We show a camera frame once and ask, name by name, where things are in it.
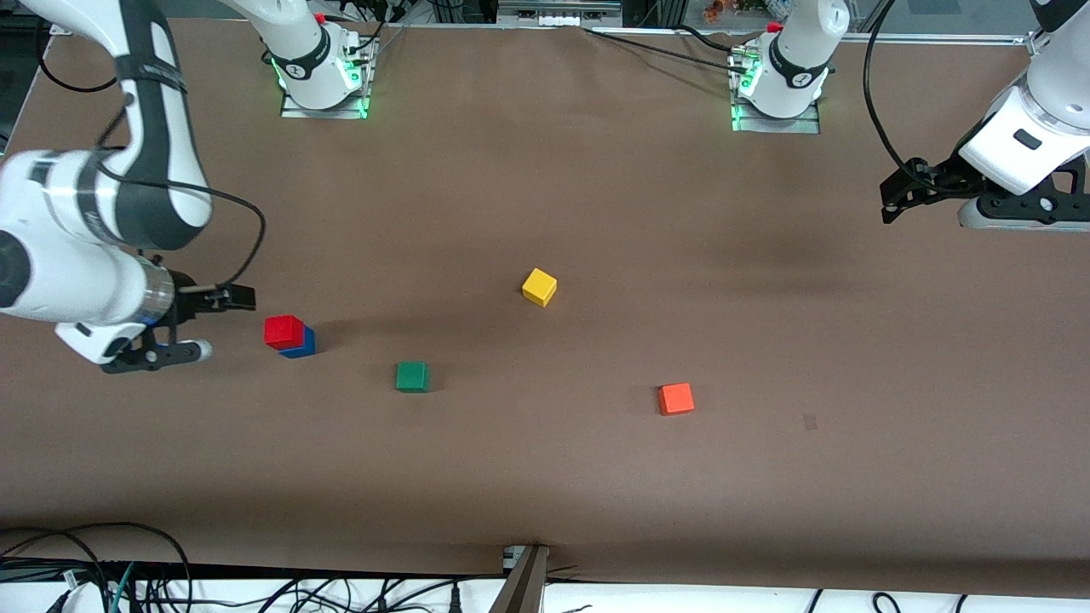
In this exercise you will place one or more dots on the orange wooden cube block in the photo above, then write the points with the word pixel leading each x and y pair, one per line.
pixel 676 398

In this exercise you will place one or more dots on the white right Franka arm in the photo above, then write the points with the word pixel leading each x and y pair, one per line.
pixel 77 281

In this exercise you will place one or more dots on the aluminium frame corner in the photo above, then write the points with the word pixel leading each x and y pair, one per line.
pixel 60 31
pixel 1034 39

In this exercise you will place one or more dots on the green wooden cube block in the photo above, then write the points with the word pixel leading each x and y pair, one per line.
pixel 412 376

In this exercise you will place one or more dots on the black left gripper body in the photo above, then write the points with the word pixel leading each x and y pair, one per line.
pixel 935 178

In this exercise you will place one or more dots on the yellow wooden cube block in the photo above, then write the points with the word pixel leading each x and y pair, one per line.
pixel 539 287

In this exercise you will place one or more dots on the grey power strip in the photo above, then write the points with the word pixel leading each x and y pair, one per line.
pixel 558 10

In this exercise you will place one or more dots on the brown paper table cover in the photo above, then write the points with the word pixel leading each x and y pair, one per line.
pixel 545 477

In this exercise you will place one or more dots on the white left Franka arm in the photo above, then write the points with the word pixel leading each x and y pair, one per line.
pixel 796 60

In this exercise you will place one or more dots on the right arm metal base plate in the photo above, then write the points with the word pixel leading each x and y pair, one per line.
pixel 324 112

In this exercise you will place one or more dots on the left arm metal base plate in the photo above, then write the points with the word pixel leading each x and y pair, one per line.
pixel 779 125

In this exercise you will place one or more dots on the blue wooden cube block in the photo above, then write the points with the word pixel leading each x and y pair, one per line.
pixel 306 345

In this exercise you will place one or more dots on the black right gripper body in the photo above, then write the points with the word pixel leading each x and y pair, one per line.
pixel 186 299

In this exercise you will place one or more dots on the red wooden cube block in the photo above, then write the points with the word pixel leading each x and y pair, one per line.
pixel 283 332

